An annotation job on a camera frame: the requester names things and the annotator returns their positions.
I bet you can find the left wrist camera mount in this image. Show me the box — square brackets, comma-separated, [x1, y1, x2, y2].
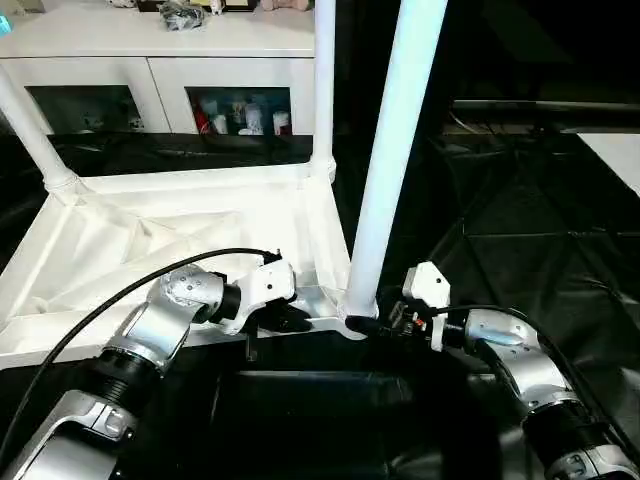
[222, 259, 296, 336]

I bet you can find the tall white jar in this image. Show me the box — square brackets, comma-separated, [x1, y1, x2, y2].
[244, 99, 264, 135]

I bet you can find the white flat board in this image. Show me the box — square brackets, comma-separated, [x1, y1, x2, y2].
[577, 132, 640, 194]

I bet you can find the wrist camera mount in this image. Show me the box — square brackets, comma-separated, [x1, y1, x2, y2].
[402, 260, 451, 351]
[222, 259, 296, 336]

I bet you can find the white plastic table top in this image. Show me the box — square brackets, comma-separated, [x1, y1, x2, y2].
[0, 159, 369, 371]

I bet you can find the white sideboard cabinet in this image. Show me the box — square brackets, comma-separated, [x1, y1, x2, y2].
[0, 9, 316, 135]

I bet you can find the black work mat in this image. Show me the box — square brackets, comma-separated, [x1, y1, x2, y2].
[0, 127, 640, 480]

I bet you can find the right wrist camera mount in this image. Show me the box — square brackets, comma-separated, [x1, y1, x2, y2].
[402, 260, 451, 351]

